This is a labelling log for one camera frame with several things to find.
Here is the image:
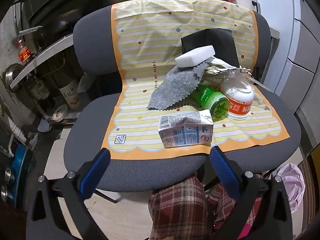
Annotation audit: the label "person's plaid pants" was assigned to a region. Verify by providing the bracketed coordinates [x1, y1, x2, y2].
[149, 175, 265, 240]

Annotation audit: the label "metal pot lid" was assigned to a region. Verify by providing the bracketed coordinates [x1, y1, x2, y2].
[1, 64, 23, 93]

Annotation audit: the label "white orange-label noodle bowl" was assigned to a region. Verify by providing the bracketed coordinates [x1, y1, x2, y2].
[220, 76, 255, 120]

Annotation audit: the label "grey office chair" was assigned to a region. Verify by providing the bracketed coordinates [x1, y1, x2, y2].
[64, 4, 302, 193]

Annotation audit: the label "blue basin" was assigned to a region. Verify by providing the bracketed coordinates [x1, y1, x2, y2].
[10, 144, 33, 193]

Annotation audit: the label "grey microfibre cloth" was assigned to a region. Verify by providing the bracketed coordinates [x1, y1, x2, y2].
[147, 61, 210, 110]

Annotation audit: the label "green plastic bottle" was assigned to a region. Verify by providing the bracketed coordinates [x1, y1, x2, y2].
[190, 84, 230, 121]

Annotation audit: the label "clear plastic wrapper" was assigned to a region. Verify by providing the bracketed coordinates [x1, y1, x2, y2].
[204, 65, 273, 93]

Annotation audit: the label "white milk carton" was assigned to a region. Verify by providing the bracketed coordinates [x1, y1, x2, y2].
[157, 109, 214, 149]

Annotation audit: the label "grey refrigerator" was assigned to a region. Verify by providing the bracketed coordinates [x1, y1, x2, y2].
[275, 0, 320, 115]

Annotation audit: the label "striped floor mat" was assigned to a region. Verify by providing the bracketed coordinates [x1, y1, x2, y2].
[297, 152, 320, 230]

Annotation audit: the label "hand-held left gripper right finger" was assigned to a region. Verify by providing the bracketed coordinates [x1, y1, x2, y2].
[209, 145, 294, 240]

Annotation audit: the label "pink plastic bag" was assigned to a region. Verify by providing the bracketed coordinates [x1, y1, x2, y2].
[275, 163, 306, 214]

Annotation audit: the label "white ceramic jar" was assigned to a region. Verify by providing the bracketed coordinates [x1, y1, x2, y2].
[59, 79, 80, 109]

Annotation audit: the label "white sponge block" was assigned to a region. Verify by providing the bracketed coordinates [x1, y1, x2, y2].
[174, 45, 216, 72]

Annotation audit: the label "yellow striped dotted mat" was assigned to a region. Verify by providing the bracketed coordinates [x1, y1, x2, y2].
[101, 0, 290, 160]

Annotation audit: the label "red-label glass sauce bottle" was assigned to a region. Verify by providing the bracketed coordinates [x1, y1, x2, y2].
[16, 39, 33, 64]

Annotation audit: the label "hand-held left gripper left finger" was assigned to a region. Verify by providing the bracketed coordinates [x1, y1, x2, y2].
[25, 148, 112, 240]

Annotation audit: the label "steel kitchen counter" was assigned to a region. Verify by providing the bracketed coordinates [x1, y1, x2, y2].
[10, 34, 74, 89]

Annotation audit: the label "black box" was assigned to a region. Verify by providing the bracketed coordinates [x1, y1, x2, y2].
[180, 28, 240, 68]

